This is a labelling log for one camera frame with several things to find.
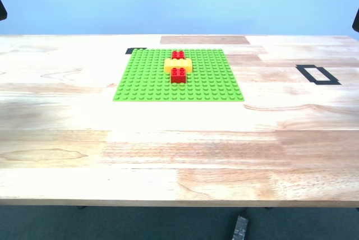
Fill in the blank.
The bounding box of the black tape rectangle marker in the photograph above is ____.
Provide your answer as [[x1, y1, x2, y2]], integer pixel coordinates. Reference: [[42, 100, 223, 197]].
[[296, 64, 342, 86]]

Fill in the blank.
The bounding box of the grey speckled bar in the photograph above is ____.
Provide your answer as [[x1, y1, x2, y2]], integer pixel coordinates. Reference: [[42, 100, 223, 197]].
[[232, 215, 250, 240]]

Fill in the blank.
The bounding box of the green studded baseplate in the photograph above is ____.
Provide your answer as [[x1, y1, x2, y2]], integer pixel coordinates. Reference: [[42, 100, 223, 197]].
[[112, 48, 245, 103]]

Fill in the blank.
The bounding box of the yellow long brick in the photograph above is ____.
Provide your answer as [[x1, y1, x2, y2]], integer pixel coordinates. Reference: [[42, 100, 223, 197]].
[[164, 58, 194, 74]]

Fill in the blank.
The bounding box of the black tape corner marker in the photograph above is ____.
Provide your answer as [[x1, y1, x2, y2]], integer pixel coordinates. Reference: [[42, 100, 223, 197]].
[[125, 47, 148, 55]]

